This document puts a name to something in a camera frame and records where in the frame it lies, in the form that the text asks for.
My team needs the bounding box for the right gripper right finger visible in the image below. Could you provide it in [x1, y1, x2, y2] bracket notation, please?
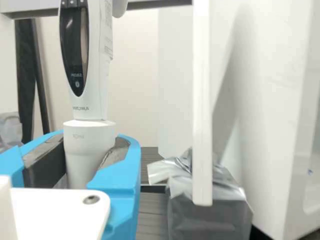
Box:
[85, 133, 142, 240]

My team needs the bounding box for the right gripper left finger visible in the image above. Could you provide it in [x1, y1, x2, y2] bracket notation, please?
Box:
[0, 128, 68, 190]

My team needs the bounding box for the pipette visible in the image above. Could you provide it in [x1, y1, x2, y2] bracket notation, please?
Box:
[58, 0, 128, 190]

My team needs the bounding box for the white incubator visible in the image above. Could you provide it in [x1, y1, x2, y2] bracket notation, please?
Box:
[157, 0, 320, 240]

